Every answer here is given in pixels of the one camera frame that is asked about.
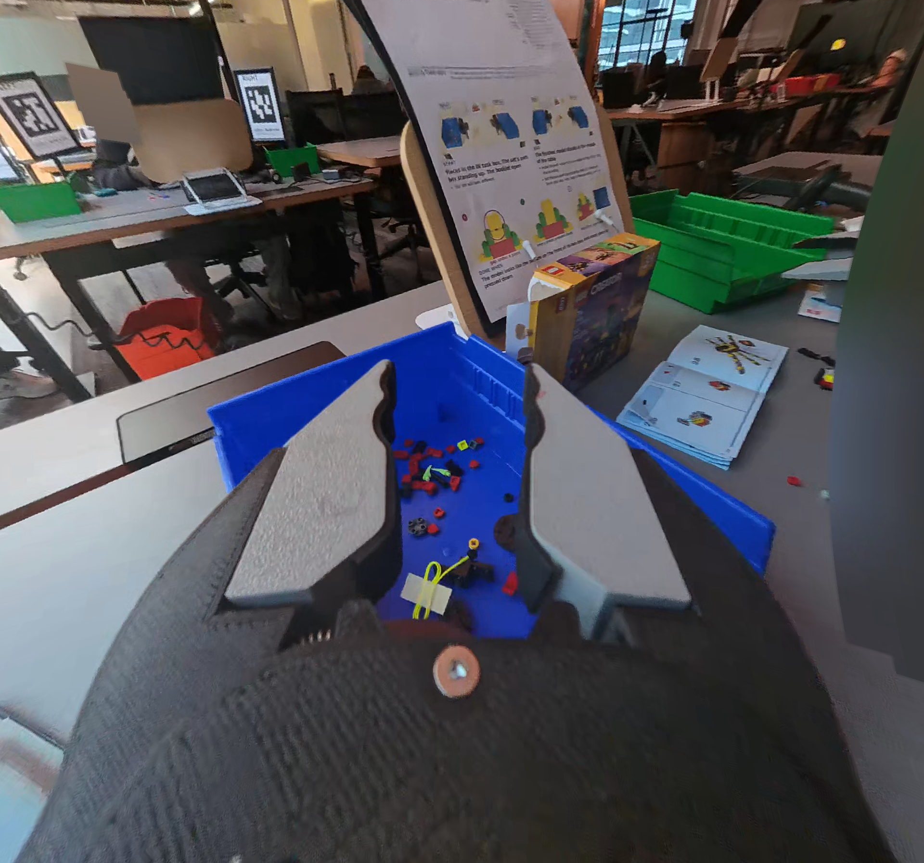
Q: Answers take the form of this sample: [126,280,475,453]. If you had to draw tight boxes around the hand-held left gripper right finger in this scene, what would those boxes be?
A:
[516,364,694,642]

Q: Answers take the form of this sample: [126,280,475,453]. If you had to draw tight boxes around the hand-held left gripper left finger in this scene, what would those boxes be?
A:
[225,360,403,608]

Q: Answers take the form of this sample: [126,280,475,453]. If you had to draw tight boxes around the pile of lego pieces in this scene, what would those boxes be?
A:
[393,436,521,622]

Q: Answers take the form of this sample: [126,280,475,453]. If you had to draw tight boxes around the blue plastic bin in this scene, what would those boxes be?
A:
[208,322,777,640]

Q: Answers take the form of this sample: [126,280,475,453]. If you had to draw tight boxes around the closed lego instruction booklet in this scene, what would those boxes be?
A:
[797,284,843,323]

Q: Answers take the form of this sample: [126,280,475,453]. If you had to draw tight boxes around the open lego instruction booklet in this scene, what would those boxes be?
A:
[617,324,789,470]

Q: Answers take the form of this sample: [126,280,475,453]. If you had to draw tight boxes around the lego set cardboard box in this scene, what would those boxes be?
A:
[505,231,661,393]

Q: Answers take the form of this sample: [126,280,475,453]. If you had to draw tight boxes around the large green plastic bin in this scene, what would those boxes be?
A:
[629,190,838,316]

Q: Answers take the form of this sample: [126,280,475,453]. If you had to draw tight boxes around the wooden sheet stand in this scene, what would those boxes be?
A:
[399,102,636,341]

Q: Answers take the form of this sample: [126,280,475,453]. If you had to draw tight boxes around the tablet on stand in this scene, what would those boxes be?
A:
[180,169,263,215]

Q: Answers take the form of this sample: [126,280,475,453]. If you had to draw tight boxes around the long wooden work table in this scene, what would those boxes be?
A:
[0,174,376,261]

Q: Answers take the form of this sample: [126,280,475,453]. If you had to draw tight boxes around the small green bin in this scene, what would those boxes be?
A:
[263,143,320,179]

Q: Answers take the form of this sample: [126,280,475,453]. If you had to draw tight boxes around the wooden edged table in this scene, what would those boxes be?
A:
[318,136,405,168]

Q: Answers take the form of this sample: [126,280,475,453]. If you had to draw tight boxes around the printed task instruction sheet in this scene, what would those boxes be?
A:
[334,0,625,323]

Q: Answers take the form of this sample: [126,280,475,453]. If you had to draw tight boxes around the wooden divider board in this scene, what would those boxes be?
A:
[133,98,254,184]

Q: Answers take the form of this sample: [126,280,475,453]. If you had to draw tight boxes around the black office chairs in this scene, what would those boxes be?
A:
[286,89,407,144]

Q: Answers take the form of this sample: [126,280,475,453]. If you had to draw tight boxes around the upright marker tag sign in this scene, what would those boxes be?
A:
[232,68,287,144]

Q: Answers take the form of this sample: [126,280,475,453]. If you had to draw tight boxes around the green bin beside tilted sign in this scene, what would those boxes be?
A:
[0,181,84,224]

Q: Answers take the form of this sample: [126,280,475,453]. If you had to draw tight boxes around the tilted marker tag sign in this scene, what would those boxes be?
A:
[0,73,84,160]

